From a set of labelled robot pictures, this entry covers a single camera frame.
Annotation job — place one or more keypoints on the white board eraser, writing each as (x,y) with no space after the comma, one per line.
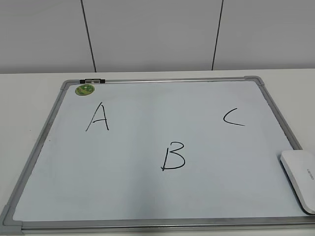
(300,168)

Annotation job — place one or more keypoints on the black silver marker pen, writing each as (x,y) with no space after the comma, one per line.
(92,81)

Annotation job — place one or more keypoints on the green round magnet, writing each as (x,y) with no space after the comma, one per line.
(84,90)

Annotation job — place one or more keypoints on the white board with grey frame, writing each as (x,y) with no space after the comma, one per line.
(160,154)

